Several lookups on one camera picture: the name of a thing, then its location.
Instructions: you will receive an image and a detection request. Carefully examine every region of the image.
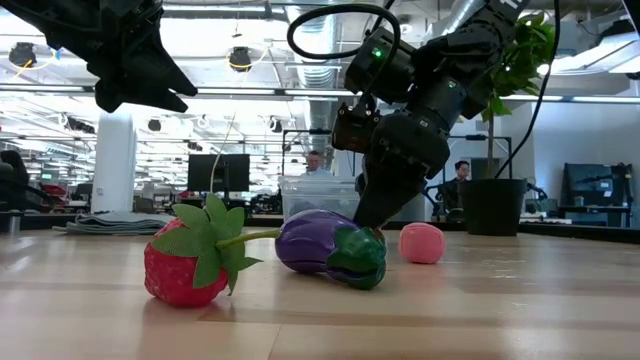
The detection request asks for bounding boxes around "clear plastic tupperware container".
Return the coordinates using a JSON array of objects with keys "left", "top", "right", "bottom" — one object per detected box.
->
[{"left": 278, "top": 174, "right": 364, "bottom": 224}]

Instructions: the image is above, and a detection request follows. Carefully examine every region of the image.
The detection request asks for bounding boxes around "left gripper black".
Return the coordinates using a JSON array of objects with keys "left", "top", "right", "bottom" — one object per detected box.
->
[{"left": 0, "top": 0, "right": 199, "bottom": 114}]

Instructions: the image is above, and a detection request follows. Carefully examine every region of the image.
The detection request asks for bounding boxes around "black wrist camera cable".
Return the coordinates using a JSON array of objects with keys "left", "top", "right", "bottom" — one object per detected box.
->
[{"left": 286, "top": 0, "right": 402, "bottom": 109}]

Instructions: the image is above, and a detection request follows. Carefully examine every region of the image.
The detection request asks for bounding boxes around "pink round toy fruit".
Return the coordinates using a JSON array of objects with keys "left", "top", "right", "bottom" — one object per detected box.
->
[{"left": 398, "top": 222, "right": 448, "bottom": 265}]

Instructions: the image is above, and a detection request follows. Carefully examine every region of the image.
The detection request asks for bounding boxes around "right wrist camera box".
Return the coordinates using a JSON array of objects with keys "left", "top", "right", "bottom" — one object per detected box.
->
[{"left": 331, "top": 99, "right": 382, "bottom": 154}]

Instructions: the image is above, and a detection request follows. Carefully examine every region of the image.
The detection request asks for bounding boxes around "person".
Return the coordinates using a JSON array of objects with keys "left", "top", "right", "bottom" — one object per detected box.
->
[
  {"left": 433, "top": 159, "right": 474, "bottom": 221},
  {"left": 299, "top": 149, "right": 334, "bottom": 179}
]

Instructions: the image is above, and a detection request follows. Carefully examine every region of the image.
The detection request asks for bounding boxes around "black monitor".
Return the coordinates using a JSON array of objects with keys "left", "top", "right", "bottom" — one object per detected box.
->
[
  {"left": 187, "top": 153, "right": 251, "bottom": 194},
  {"left": 562, "top": 162, "right": 634, "bottom": 229}
]

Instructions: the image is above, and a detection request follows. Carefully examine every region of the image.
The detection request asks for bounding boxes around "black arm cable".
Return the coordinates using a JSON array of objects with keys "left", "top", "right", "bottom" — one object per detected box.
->
[{"left": 493, "top": 0, "right": 562, "bottom": 180}]

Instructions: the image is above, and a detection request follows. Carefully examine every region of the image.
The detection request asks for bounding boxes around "green plant in black pot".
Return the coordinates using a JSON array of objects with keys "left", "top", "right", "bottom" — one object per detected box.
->
[{"left": 458, "top": 9, "right": 557, "bottom": 237}]

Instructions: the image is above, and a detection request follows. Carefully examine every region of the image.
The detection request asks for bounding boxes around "purple toy eggplant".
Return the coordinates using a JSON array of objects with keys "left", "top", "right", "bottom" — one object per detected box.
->
[{"left": 274, "top": 208, "right": 389, "bottom": 291}]

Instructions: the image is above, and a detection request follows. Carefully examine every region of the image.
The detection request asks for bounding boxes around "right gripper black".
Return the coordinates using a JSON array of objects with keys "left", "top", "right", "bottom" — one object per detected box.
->
[{"left": 353, "top": 112, "right": 451, "bottom": 230}]

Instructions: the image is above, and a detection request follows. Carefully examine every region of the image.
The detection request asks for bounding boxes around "black office chair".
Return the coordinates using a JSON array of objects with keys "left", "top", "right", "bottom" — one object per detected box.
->
[{"left": 0, "top": 149, "right": 56, "bottom": 214}]

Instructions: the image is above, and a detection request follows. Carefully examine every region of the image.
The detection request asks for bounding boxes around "black aluminium rig frame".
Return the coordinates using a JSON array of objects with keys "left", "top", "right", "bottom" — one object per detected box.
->
[{"left": 0, "top": 209, "right": 640, "bottom": 246}]

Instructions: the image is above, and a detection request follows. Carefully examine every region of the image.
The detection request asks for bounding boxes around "white round column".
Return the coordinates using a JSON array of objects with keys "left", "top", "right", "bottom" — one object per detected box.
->
[{"left": 90, "top": 112, "right": 137, "bottom": 214}]

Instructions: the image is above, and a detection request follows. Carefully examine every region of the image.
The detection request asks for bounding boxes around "red toy strawberry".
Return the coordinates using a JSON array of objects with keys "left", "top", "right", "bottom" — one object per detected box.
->
[{"left": 143, "top": 193, "right": 281, "bottom": 309}]

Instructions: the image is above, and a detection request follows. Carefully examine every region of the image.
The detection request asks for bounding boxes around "black ceiling cord reel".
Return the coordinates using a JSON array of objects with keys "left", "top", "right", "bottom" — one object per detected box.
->
[
  {"left": 228, "top": 46, "right": 253, "bottom": 74},
  {"left": 7, "top": 42, "right": 39, "bottom": 69}
]

